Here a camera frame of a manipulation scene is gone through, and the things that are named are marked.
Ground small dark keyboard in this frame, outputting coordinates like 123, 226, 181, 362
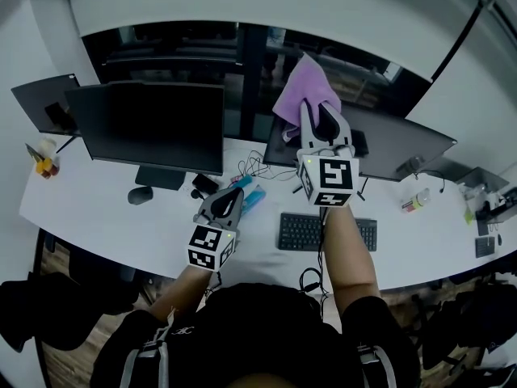
474, 235, 497, 259

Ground dark glass window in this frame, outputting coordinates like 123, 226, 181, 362
80, 21, 433, 141

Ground grey desk partition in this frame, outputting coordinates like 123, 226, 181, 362
456, 167, 510, 196

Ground black earphone cable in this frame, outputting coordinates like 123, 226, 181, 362
419, 170, 448, 196

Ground person's left forearm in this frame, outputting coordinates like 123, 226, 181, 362
148, 263, 213, 323

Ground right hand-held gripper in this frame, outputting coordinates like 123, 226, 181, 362
296, 97, 361, 209

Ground small black monitor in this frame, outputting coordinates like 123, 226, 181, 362
64, 80, 225, 192

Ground grey shoulder strap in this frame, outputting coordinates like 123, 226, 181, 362
357, 344, 399, 388
120, 323, 171, 388

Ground black keyboard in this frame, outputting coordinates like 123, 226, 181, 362
277, 212, 379, 253

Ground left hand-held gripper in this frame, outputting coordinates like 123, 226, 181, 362
187, 187, 246, 274

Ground tangled black cables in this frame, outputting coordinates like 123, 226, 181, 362
236, 150, 299, 183

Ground blue tissue pack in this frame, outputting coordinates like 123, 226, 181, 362
240, 175, 267, 218

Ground black computer mouse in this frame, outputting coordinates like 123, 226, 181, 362
127, 185, 155, 206

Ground thin dark flat monitor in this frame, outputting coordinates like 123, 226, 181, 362
11, 74, 82, 137

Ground person's right forearm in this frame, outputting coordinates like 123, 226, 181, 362
322, 205, 381, 315

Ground black vertical strip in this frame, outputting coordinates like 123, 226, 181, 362
430, 0, 485, 82

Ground wide black monitor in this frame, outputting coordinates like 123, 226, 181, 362
263, 102, 458, 201

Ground black desk device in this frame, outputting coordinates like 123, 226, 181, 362
475, 186, 517, 237

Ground black office chair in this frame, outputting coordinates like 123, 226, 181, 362
0, 272, 137, 354
419, 283, 517, 373

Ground black headphones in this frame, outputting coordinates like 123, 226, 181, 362
298, 267, 324, 298

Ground black power adapter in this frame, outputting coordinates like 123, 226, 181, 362
191, 173, 220, 196

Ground person's black shirt torso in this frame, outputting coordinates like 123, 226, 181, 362
89, 283, 422, 388

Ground purple cloth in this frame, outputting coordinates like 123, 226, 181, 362
272, 52, 343, 145

